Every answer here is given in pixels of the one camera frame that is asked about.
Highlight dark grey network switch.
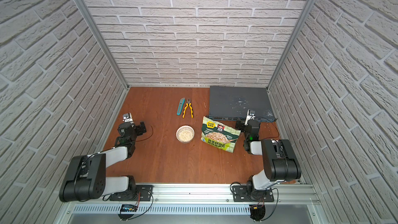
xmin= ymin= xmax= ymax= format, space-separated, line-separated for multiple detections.
xmin=208 ymin=86 xmax=276 ymax=122

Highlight teal utility knife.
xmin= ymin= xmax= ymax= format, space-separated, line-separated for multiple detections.
xmin=177 ymin=97 xmax=186 ymax=116

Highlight right black round connector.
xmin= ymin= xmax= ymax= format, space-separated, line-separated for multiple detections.
xmin=249 ymin=205 xmax=266 ymax=222

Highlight yellow handled pliers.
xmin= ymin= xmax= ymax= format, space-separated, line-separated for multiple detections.
xmin=182 ymin=97 xmax=194 ymax=119

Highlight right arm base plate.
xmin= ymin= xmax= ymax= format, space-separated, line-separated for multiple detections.
xmin=230 ymin=184 xmax=275 ymax=203

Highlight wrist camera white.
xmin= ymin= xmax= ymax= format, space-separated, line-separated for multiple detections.
xmin=122 ymin=113 xmax=134 ymax=123
xmin=245 ymin=110 xmax=256 ymax=125

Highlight left green circuit board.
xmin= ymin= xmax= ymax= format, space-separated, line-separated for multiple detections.
xmin=120 ymin=204 xmax=138 ymax=213

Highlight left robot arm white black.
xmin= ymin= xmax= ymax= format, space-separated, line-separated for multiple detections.
xmin=59 ymin=121 xmax=147 ymax=202

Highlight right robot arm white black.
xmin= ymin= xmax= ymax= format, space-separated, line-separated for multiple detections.
xmin=230 ymin=119 xmax=302 ymax=203

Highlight green oats bag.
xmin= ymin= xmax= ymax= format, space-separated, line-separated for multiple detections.
xmin=201 ymin=117 xmax=241 ymax=153

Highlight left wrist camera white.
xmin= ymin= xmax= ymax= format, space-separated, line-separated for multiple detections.
xmin=122 ymin=113 xmax=134 ymax=123

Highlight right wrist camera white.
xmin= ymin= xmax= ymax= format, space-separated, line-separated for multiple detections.
xmin=245 ymin=110 xmax=256 ymax=125

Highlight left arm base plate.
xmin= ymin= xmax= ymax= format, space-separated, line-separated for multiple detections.
xmin=108 ymin=185 xmax=153 ymax=202

